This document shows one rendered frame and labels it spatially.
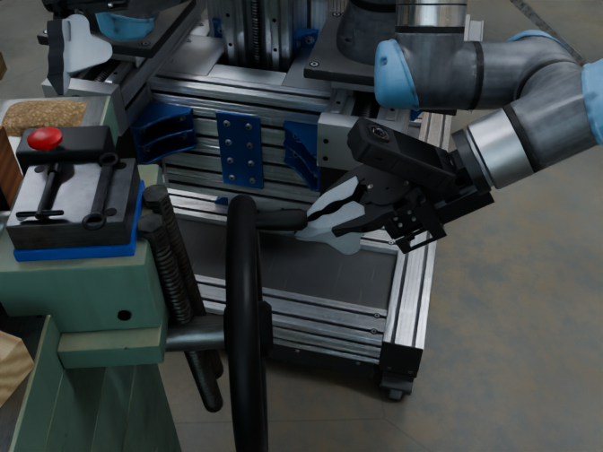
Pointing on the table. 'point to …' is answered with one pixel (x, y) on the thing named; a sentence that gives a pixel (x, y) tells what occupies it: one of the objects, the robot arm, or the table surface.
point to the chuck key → (45, 196)
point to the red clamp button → (45, 138)
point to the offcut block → (13, 364)
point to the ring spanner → (100, 193)
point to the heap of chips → (42, 115)
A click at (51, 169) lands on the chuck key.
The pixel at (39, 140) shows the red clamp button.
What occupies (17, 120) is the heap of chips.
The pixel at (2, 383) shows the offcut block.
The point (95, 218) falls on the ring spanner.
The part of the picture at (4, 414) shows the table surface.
